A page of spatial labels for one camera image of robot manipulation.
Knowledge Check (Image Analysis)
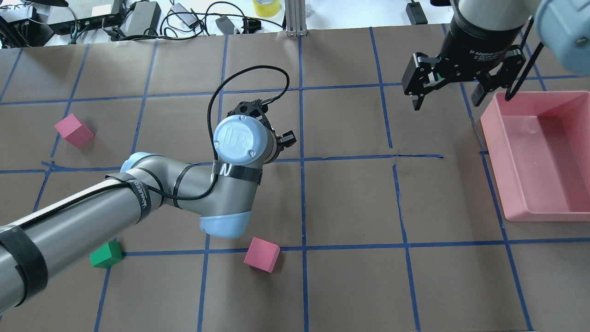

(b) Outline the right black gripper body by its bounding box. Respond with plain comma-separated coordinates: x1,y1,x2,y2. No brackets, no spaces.
436,13,523,82

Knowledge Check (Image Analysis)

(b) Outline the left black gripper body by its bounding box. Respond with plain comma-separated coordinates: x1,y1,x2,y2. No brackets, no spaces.
228,99,281,164

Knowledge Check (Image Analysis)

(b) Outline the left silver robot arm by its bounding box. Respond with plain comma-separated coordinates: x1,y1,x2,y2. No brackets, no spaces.
0,100,297,313

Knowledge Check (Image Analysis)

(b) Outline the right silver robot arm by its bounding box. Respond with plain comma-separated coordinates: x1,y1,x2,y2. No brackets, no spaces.
401,0,590,111

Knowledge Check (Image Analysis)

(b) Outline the black power adapter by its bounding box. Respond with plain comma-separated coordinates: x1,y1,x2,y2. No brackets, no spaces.
405,0,428,25

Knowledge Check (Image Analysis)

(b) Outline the pink plastic tray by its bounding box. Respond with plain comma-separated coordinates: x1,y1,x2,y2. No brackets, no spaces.
481,90,590,222

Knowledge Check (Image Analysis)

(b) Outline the yellow tape roll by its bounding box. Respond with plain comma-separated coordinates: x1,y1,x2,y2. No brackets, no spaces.
251,0,281,18

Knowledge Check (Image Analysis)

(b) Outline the pink cube centre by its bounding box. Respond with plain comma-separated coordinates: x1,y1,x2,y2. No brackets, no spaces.
243,237,281,273

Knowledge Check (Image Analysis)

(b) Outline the pink cube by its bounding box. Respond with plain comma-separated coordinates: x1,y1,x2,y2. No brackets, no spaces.
243,237,281,273
54,114,95,149

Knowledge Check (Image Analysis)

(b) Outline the pink cube far side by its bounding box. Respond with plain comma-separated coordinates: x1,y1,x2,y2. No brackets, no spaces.
54,114,95,149

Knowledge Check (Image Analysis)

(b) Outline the green cube near base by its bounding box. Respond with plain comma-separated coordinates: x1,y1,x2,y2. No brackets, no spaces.
89,240,124,269

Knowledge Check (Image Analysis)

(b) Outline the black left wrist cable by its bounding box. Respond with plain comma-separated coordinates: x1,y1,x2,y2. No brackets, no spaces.
104,65,291,201

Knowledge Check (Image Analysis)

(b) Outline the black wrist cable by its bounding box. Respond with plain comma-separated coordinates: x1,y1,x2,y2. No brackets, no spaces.
104,65,291,201
504,16,544,102

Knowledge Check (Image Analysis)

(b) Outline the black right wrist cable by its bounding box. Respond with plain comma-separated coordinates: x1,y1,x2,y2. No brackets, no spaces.
504,16,544,102

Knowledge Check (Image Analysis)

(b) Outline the aluminium profile post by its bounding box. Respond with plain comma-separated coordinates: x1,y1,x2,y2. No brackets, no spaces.
284,0,308,36

